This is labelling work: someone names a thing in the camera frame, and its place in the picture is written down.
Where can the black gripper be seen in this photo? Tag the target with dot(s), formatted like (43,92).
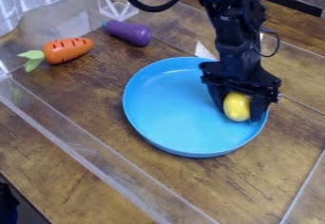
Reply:
(238,72)

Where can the yellow toy lemon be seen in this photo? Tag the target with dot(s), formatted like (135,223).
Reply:
(237,106)

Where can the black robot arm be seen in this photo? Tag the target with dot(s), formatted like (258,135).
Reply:
(237,21)

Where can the blue round plastic tray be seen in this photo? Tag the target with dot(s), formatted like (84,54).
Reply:
(170,109)

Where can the purple toy eggplant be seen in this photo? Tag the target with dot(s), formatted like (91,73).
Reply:
(134,33)

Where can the orange toy carrot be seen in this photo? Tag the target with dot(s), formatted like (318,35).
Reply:
(56,52)

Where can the clear acrylic corner bracket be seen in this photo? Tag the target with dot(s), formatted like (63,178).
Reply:
(119,11)

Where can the clear acrylic enclosure wall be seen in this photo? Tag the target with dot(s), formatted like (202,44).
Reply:
(88,171)

